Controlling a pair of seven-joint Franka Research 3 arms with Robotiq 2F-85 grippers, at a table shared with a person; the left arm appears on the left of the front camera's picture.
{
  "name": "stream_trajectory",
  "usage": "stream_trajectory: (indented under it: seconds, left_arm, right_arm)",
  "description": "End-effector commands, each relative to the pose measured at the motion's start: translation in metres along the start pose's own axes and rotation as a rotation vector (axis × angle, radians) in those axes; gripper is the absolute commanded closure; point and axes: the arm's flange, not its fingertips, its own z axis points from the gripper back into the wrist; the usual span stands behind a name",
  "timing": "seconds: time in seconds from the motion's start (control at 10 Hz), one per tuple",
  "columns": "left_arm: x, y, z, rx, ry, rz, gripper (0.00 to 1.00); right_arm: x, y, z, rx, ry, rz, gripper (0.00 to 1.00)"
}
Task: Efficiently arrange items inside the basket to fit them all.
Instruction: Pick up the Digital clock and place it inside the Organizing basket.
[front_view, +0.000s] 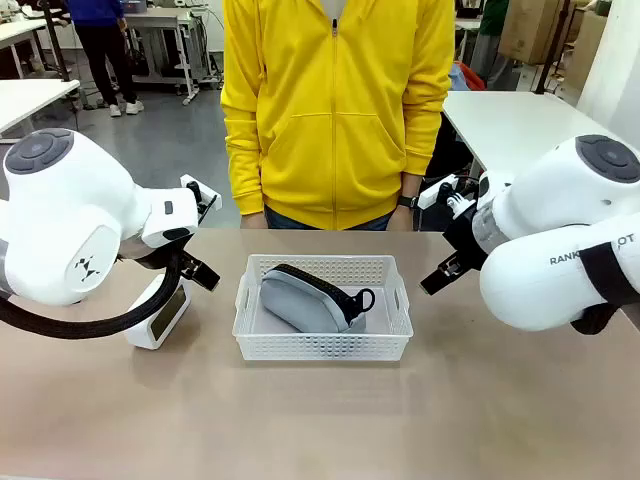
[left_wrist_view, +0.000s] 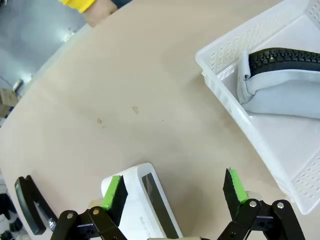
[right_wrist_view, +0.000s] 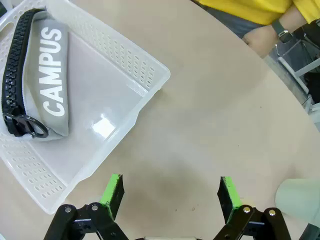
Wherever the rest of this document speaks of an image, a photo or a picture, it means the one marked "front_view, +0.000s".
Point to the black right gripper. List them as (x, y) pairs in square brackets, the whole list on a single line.
[(462, 235)]

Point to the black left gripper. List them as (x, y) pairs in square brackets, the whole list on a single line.
[(160, 257)]

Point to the white digital clock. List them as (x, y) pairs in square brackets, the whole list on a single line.
[(160, 320)]

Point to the grey pouch with black zipper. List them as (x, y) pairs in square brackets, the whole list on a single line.
[(305, 305)]

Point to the white perforated plastic basket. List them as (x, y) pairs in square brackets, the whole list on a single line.
[(322, 345)]

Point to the person's right forearm yellow sleeve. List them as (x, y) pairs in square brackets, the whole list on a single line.
[(242, 165)]

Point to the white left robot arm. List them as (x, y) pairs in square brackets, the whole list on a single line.
[(65, 220)]

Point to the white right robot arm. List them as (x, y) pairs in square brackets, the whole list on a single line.
[(540, 225)]

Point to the person's left forearm yellow sleeve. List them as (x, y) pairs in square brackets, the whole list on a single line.
[(425, 145)]

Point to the person's left hand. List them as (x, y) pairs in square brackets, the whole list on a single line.
[(404, 219)]

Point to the person's right hand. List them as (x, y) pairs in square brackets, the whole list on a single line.
[(252, 221)]

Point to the black wristwatch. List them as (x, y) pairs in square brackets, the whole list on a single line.
[(407, 202)]

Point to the large white side table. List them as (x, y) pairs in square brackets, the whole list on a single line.
[(515, 125)]

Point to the red background object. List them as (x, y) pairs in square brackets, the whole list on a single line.
[(472, 75)]

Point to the person torso in yellow hoodie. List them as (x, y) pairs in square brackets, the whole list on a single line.
[(335, 100)]

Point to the grey background workbench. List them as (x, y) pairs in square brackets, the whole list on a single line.
[(170, 35)]

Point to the background person in green top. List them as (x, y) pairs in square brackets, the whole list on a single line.
[(490, 40)]

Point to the background person in blue top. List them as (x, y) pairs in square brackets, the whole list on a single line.
[(105, 45)]

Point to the black stand pole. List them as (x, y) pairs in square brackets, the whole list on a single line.
[(56, 40), (552, 45)]

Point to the large cardboard box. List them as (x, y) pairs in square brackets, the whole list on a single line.
[(535, 30)]

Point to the tall cardboard box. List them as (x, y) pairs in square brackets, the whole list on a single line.
[(585, 50)]

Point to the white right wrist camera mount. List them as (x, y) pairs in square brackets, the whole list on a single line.
[(440, 192)]

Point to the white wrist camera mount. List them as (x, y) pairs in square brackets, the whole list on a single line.
[(200, 187), (440, 192)]

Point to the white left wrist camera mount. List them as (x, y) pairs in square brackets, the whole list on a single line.
[(200, 187)]

